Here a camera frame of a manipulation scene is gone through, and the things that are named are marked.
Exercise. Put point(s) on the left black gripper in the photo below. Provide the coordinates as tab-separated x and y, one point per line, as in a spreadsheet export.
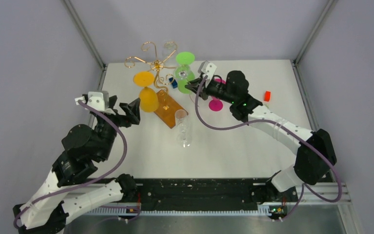
133	109

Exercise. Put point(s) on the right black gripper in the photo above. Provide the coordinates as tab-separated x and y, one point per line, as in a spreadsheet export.
195	87

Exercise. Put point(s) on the green plastic goblet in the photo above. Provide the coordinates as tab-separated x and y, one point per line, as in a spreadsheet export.
184	58

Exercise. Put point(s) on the clear stemmed wine glass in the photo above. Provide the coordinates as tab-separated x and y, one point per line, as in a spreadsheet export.
183	74

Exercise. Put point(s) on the orange plastic goblet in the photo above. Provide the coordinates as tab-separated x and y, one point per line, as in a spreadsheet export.
148	97

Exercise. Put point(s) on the clear short wine glass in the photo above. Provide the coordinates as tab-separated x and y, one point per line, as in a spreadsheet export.
168	49

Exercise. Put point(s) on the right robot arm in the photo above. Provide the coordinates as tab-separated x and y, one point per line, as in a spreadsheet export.
315	155

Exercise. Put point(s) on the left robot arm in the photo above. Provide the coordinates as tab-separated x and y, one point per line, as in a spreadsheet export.
69	191

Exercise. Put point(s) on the clear tall flute glass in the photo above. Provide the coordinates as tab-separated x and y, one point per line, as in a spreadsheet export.
184	137

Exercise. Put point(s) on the dark blue block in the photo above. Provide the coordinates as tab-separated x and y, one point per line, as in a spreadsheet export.
173	82

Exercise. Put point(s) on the pink plastic goblet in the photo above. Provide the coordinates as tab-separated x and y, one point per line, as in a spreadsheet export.
215	104

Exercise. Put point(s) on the orange-red block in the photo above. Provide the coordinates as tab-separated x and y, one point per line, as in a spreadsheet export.
267	96

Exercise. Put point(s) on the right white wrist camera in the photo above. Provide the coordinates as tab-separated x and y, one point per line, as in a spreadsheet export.
208	69

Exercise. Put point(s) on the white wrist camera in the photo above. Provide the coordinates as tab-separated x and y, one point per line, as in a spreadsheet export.
98	100
208	69

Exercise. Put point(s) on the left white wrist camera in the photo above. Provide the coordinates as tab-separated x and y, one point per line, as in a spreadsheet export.
98	100

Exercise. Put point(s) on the gold wire wine glass rack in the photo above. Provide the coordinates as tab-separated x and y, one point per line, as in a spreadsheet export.
167	105

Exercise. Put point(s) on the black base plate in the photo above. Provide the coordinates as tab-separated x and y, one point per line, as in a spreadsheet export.
211	194

